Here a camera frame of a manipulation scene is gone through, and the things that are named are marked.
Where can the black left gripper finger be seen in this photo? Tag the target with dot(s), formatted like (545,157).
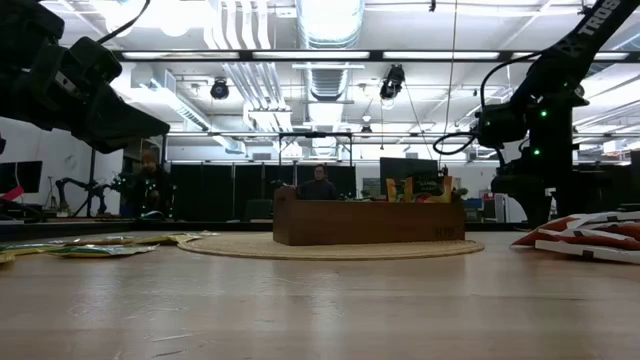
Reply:
(120,125)

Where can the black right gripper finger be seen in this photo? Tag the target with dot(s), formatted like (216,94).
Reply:
(532,210)

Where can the green red snack packet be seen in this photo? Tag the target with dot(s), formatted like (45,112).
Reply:
(427,186)

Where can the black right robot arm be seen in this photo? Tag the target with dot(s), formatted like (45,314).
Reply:
(575,50)

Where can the brown wooden tea box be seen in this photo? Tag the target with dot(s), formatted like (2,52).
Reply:
(360,225)

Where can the white pillar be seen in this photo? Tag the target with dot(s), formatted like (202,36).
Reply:
(512,210)

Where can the person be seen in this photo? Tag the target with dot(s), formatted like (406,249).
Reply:
(318,190)
(150,190)

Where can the black computer monitor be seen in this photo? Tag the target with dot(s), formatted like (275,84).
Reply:
(27,175)
(400,167)

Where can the white LED light bar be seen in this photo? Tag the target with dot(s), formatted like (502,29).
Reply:
(440,55)
(612,55)
(180,55)
(310,55)

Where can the pink object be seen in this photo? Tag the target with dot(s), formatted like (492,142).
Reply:
(12,194)

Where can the white ceiling pipe bundle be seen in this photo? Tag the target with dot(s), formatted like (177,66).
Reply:
(250,75)

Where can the round woven placemat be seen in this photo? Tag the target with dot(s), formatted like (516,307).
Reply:
(325,252)

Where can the white rectangular ceiling duct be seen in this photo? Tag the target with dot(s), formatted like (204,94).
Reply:
(170,102)

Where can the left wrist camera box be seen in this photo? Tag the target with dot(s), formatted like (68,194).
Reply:
(95,60)

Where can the black hanging ceiling camera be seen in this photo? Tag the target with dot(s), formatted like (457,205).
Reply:
(220,90)
(392,80)

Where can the black partition wall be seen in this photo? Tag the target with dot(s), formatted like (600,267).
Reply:
(235,190)

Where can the round silver ceiling duct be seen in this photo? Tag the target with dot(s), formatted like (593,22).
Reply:
(330,25)

